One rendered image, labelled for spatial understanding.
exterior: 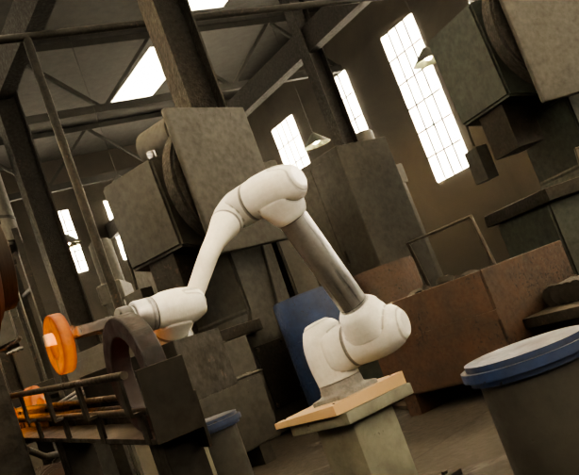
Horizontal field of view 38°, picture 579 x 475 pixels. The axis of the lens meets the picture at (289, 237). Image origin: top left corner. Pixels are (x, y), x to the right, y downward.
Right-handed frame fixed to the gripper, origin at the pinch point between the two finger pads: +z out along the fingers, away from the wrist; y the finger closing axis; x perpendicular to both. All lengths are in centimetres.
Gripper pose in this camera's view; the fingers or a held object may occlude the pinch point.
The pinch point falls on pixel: (57, 337)
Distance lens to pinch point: 219.6
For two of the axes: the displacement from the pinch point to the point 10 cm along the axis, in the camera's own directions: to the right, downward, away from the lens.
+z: -8.3, 1.9, -5.3
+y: -4.8, 2.7, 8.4
